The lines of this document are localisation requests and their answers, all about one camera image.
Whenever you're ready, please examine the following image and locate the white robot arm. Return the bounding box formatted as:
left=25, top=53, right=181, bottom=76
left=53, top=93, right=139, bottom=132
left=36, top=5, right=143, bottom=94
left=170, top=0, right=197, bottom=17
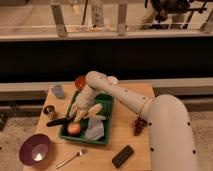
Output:
left=76, top=71, right=199, bottom=171

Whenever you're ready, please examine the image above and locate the bunch of red grapes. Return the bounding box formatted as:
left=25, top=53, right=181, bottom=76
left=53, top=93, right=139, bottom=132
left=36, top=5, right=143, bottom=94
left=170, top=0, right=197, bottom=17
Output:
left=134, top=117, right=147, bottom=136

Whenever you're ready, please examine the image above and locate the metal spoon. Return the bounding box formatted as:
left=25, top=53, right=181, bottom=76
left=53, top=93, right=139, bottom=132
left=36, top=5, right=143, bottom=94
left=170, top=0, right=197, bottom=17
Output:
left=56, top=148, right=87, bottom=169

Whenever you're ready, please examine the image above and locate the orange bowl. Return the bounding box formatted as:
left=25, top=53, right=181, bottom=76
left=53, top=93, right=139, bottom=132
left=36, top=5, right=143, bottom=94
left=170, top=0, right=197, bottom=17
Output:
left=74, top=75, right=86, bottom=90

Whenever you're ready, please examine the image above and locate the black remote control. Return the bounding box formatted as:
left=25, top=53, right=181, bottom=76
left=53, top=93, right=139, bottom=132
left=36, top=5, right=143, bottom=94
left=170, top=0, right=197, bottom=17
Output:
left=112, top=145, right=134, bottom=168

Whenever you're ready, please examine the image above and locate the green plastic tray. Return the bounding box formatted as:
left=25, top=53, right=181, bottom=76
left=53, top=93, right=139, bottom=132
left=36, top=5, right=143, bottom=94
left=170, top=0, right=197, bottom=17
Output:
left=59, top=94, right=114, bottom=145

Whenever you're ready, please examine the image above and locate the purple bowl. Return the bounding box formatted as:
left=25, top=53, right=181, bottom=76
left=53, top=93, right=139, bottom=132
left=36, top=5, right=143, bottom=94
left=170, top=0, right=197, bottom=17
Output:
left=19, top=134, right=51, bottom=166

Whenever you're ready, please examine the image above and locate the orange apple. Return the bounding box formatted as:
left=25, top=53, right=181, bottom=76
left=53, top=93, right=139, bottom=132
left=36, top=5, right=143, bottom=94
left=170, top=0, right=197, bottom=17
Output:
left=67, top=122, right=81, bottom=136

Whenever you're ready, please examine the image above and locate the grey crumpled cloth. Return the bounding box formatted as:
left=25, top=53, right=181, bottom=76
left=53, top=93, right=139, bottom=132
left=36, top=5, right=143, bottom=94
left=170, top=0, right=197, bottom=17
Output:
left=84, top=116, right=106, bottom=141

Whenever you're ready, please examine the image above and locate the light blue cup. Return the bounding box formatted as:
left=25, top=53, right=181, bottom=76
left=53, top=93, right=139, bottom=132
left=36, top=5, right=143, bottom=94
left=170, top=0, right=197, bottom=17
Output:
left=51, top=84, right=64, bottom=99

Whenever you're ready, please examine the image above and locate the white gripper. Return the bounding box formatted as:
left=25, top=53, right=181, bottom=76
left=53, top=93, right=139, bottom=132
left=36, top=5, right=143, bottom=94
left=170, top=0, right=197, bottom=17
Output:
left=69, top=85, right=103, bottom=122

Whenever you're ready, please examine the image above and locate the black handled brush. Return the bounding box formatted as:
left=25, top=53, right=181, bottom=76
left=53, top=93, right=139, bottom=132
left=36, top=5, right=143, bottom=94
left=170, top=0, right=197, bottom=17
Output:
left=46, top=117, right=74, bottom=127

